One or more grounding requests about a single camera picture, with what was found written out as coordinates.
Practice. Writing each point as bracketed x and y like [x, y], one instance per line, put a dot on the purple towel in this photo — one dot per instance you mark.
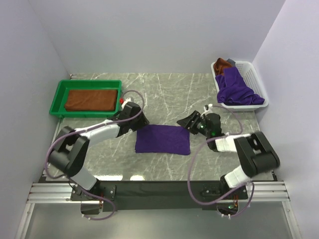
[233, 91]
[163, 139]

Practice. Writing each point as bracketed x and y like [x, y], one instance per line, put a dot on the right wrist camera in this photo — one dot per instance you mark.
[207, 109]

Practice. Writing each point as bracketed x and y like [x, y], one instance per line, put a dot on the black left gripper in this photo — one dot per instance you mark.
[143, 121]

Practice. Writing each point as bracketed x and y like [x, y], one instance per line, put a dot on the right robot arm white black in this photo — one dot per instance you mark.
[255, 153]

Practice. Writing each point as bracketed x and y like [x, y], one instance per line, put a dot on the brown towel in basket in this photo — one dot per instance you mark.
[220, 65]

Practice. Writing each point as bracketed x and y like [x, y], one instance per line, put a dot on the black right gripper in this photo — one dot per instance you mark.
[187, 122]

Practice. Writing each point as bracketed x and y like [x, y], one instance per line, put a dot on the black base bar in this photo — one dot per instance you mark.
[151, 195]

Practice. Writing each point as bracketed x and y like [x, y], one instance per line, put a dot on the brown towel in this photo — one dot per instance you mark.
[220, 65]
[91, 100]

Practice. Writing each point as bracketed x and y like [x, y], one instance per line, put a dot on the green plastic tray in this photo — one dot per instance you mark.
[63, 91]

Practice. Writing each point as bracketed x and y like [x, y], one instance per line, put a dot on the white plastic basket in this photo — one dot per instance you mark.
[252, 80]

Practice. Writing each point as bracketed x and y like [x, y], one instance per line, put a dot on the grey towel in basket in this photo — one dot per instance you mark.
[231, 62]

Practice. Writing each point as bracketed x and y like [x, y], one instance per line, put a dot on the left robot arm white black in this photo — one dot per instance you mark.
[69, 150]

